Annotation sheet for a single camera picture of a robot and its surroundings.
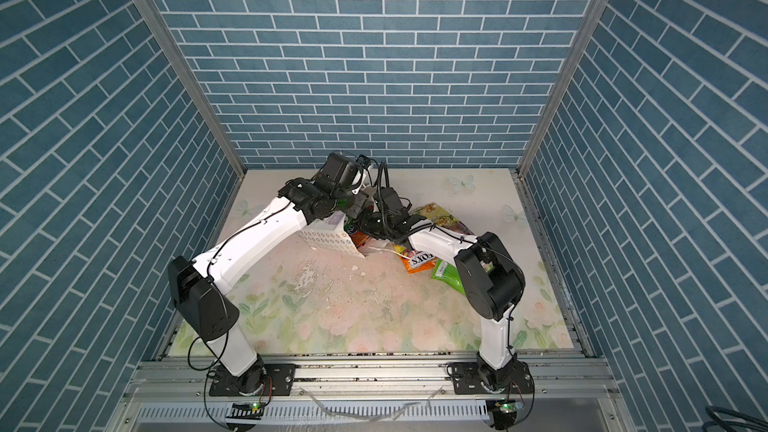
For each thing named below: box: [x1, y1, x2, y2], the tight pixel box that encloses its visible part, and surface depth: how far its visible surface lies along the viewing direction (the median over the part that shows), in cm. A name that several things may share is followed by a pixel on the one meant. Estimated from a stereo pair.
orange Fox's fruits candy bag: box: [393, 244, 438, 274], surface depth 95 cm
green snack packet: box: [431, 258, 466, 296], surface depth 88 cm
